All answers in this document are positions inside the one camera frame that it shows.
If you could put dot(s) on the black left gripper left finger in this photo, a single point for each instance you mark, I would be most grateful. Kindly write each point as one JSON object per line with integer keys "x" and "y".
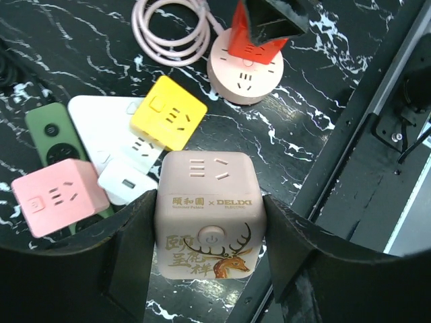
{"x": 100, "y": 274}

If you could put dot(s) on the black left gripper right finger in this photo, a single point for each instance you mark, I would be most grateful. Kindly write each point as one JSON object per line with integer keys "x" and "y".
{"x": 320, "y": 277}

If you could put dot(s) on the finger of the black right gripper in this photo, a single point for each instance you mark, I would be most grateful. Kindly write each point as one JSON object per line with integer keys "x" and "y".
{"x": 269, "y": 20}

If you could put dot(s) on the pink round socket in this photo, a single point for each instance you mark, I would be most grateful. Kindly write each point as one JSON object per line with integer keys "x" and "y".
{"x": 238, "y": 80}

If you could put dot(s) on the pink cube socket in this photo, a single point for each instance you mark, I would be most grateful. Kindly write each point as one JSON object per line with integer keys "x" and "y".
{"x": 59, "y": 195}

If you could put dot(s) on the white cube charger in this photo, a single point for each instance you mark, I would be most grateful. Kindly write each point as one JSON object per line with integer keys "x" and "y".
{"x": 123, "y": 183}

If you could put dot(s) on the beige cube socket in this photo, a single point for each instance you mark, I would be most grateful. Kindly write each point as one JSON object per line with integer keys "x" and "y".
{"x": 209, "y": 218}

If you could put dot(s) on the yellow cube socket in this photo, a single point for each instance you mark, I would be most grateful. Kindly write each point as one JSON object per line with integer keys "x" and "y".
{"x": 169, "y": 114}

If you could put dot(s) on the white triangular power strip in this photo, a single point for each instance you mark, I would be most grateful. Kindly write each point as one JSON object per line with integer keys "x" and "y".
{"x": 103, "y": 124}

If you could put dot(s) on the green power strip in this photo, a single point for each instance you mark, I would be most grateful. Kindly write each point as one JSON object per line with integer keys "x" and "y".
{"x": 55, "y": 139}

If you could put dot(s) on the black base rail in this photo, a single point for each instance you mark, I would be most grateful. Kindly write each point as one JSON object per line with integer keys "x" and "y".
{"x": 362, "y": 180}

